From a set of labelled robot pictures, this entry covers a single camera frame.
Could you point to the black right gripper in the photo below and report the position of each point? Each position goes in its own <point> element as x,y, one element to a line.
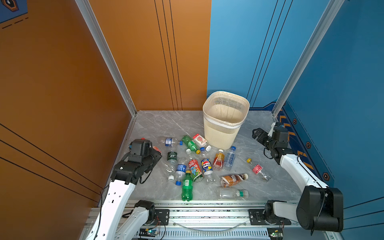
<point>264,134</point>

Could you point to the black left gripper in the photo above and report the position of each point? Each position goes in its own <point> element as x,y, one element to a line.
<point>156,155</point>

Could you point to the clear bottle dark green label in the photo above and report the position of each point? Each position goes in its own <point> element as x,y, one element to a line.
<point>172,162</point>

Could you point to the clear bottle pink label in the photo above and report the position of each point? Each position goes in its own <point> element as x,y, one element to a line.
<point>258,170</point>

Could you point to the clear water bottle blue cap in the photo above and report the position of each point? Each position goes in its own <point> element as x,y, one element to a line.
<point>230,158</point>

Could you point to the large green soda bottle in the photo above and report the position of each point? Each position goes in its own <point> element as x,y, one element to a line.
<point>187,187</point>

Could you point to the brown coffee drink bottle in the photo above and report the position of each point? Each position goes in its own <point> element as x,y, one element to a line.
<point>233,179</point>

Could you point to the clear bottle red label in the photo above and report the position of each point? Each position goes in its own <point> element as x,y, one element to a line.
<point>151,145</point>

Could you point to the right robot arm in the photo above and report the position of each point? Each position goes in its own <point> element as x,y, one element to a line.
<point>320,207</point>

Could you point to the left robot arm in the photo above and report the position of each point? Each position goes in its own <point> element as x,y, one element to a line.
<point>122,185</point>

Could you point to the cream plastic waste bin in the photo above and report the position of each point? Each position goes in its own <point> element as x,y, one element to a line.
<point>224,113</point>

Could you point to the small clear bottle blue label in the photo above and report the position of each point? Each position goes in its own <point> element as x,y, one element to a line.
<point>169,141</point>

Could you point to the small green soda bottle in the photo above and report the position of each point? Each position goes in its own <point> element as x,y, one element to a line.
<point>188,141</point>

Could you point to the orange red label bottle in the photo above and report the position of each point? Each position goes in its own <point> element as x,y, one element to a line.
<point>219,160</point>

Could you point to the red Qoo drink bottle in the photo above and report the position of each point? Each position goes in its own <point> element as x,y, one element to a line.
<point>194,166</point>

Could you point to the bottle with watermelon label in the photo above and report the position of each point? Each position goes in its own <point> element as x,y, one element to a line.
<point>202,142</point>

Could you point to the Pepsi label clear bottle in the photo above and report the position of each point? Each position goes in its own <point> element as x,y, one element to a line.
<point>207,166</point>

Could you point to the clear bottle green cap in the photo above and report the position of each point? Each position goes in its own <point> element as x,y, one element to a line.
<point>233,194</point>

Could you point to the left green circuit board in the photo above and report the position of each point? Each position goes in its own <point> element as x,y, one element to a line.
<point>148,233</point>

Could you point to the green circuit board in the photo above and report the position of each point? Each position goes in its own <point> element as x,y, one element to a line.
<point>275,233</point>
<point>148,233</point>

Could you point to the right green circuit board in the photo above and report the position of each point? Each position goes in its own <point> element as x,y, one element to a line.
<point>275,233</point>

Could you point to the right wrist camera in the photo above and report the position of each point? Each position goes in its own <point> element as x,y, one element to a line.
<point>276,124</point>

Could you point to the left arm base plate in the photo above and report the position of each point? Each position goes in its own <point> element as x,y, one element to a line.
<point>158,216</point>

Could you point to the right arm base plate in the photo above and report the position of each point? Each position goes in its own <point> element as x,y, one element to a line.
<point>258,217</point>

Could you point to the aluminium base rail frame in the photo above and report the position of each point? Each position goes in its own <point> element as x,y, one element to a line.
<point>223,220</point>

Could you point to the right aluminium corner post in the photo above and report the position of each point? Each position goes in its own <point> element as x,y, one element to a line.
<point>318,34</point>

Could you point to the aluminium corner post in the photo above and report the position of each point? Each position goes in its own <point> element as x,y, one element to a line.
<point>318,34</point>
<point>101,42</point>

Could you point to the left aluminium corner post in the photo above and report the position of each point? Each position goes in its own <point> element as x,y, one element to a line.
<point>101,42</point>

